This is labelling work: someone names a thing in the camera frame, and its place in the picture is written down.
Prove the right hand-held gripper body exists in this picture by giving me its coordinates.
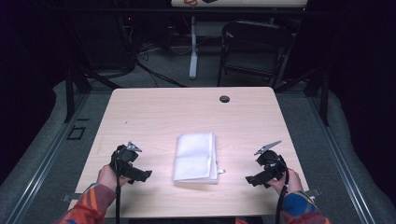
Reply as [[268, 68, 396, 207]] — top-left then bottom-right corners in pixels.
[[253, 139, 288, 185]]

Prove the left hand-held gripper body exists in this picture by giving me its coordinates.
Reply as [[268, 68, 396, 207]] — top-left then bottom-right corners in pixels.
[[109, 141, 143, 175]]

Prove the white cloth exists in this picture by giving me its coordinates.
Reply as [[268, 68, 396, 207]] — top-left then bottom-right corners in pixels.
[[172, 132, 227, 185]]

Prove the person's left hand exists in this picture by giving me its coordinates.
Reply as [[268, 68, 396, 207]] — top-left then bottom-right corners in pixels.
[[96, 163, 133, 191]]

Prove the person's right hand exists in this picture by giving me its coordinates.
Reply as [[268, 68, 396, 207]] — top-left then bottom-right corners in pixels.
[[266, 167, 304, 196]]

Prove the black folding chair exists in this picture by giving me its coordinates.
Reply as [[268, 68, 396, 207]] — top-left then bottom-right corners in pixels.
[[217, 20, 294, 89]]

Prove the dark equipment with red light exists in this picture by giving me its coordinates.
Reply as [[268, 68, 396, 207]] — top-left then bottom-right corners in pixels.
[[76, 10, 138, 72]]

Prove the white table leg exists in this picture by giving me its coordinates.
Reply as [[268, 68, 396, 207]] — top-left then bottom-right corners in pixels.
[[189, 15, 199, 80]]

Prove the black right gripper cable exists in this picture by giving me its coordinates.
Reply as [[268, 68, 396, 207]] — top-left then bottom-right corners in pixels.
[[275, 157, 290, 224]]

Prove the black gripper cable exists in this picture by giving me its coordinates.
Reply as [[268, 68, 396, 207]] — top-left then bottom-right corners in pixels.
[[114, 148, 123, 224], [275, 157, 290, 224]]

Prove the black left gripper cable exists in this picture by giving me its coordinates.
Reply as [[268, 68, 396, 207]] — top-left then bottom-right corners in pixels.
[[114, 148, 123, 224]]

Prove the grey metal table bracket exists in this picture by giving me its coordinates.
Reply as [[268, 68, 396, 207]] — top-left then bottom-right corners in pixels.
[[304, 188, 322, 200], [61, 192, 79, 203]]

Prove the aluminium floor rail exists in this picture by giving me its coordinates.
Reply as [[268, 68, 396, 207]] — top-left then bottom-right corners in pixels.
[[5, 92, 91, 224], [306, 96, 376, 224]]

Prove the black metal stand post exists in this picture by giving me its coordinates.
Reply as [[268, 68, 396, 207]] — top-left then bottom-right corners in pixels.
[[64, 66, 76, 123]]

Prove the black floor cable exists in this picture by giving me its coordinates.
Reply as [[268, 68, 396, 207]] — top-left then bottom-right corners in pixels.
[[134, 60, 189, 89]]

